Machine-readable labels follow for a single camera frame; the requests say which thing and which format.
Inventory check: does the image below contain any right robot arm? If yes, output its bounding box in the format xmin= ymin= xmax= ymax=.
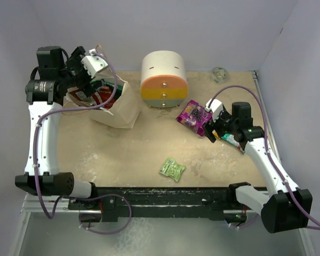
xmin=204 ymin=99 xmax=313 ymax=233

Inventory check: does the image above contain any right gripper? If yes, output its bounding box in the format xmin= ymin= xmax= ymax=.
xmin=202 ymin=107 xmax=238 ymax=142

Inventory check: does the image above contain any aluminium rail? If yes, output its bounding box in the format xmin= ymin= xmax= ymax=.
xmin=21 ymin=194 xmax=100 ymax=213

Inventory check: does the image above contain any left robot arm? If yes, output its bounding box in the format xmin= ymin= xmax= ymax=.
xmin=15 ymin=46 xmax=99 ymax=209

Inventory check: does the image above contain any light green snack packet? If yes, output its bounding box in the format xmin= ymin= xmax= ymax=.
xmin=159 ymin=157 xmax=186 ymax=182

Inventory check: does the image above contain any purple candy bag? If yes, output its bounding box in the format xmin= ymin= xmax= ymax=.
xmin=176 ymin=100 xmax=212 ymax=137

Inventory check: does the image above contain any white paper bag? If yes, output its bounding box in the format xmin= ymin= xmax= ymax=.
xmin=61 ymin=44 xmax=140 ymax=129

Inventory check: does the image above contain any black metal base frame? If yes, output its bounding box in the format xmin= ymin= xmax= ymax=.
xmin=68 ymin=187 xmax=249 ymax=226

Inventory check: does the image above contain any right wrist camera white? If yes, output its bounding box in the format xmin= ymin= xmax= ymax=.
xmin=205 ymin=99 xmax=223 ymax=122

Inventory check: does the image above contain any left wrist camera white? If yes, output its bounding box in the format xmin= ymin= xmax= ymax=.
xmin=81 ymin=49 xmax=108 ymax=78

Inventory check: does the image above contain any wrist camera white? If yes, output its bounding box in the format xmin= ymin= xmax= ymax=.
xmin=205 ymin=99 xmax=223 ymax=122
xmin=81 ymin=49 xmax=108 ymax=78

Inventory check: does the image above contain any clear tape roll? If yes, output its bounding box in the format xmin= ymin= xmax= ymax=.
xmin=211 ymin=67 xmax=228 ymax=84

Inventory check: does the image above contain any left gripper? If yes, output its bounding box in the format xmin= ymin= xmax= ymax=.
xmin=59 ymin=47 xmax=105 ymax=97

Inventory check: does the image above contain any red Doritos chip bag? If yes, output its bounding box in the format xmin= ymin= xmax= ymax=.
xmin=67 ymin=86 xmax=113 ymax=107

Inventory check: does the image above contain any round three-drawer cabinet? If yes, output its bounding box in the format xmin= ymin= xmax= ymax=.
xmin=140 ymin=50 xmax=188 ymax=108

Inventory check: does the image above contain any teal snack packet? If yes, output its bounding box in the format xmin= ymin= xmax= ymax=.
xmin=221 ymin=133 xmax=245 ymax=154

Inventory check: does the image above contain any yellow snack bar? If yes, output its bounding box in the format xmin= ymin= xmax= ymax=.
xmin=212 ymin=130 xmax=220 ymax=139

